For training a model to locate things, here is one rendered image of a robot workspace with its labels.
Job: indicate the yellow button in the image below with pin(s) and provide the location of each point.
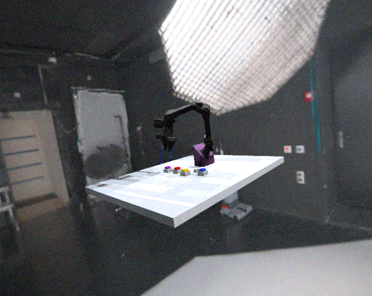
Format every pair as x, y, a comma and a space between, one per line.
185, 172

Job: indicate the red button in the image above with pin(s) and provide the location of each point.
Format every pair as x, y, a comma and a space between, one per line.
177, 170

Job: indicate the purple button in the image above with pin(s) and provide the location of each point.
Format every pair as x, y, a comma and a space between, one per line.
168, 169

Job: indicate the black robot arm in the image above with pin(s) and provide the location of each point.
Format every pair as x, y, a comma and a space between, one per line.
170, 115

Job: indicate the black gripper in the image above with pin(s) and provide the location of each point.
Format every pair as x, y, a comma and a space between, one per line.
169, 140

